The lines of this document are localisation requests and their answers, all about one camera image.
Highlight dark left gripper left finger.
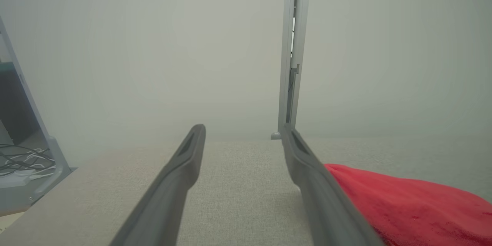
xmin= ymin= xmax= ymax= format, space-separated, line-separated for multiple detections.
xmin=110 ymin=124 xmax=207 ymax=246

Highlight grey partition post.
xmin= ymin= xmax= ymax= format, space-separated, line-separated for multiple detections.
xmin=271 ymin=0 xmax=311 ymax=141

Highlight black floor cable tangle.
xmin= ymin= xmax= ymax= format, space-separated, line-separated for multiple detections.
xmin=0 ymin=144 xmax=57 ymax=174

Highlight red basketball jersey white sleeves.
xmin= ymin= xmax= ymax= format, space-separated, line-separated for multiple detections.
xmin=324 ymin=163 xmax=492 ymax=246

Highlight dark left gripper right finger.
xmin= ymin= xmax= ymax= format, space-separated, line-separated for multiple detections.
xmin=282 ymin=125 xmax=385 ymax=246

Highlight grey wheeled stand leg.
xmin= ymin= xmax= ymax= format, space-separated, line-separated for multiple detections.
xmin=0 ymin=15 xmax=74 ymax=216

